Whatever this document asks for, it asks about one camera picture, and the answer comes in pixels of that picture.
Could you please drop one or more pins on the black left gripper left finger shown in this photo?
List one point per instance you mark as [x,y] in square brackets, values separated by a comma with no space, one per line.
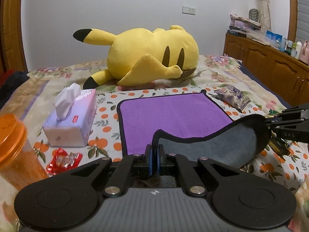
[123,173]

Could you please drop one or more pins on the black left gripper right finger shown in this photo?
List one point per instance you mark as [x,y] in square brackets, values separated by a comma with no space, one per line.
[183,171]

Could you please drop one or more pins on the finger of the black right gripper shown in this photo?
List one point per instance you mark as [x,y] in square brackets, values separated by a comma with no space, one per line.
[291,130]
[294,115]

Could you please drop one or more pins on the purple and grey towel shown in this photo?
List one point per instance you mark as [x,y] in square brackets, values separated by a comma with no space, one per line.
[192,125]

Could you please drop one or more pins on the green yellow snack bag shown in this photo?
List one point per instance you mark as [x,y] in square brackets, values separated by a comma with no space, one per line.
[279,145]

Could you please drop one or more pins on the wooden sideboard cabinet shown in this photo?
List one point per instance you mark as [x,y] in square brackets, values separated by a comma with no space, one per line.
[282,74]

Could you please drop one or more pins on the toiletry bottles on cabinet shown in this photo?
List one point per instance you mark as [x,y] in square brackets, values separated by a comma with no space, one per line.
[297,50]

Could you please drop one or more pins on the red candy wrapper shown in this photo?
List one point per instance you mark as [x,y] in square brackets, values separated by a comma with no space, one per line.
[63,161]

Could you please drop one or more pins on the orange print white cloth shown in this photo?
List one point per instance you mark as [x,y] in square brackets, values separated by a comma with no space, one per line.
[105,139]

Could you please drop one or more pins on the purple snack packet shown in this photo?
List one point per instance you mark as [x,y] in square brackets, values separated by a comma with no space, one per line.
[233,97]

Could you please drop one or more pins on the blue white box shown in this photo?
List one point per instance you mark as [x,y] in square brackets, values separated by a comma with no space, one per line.
[274,39]

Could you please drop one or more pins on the floral bed quilt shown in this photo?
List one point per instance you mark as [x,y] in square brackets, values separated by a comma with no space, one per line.
[32,102]

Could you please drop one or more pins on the purple tissue box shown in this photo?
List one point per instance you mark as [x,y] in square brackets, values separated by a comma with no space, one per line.
[70,123]

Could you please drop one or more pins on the orange lidded plastic bottle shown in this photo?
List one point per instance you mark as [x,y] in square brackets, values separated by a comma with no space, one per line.
[19,164]

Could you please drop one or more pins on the stack of books and papers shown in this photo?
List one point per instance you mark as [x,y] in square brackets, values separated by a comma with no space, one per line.
[247,28]

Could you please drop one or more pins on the rolled beige floral fabric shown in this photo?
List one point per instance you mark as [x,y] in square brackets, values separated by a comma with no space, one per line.
[265,15]

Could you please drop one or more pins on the yellow Pikachu plush toy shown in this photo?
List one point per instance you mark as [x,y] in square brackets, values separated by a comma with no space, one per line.
[139,56]

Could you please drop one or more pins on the white wall switch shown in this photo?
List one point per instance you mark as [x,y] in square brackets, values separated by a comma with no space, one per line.
[188,10]

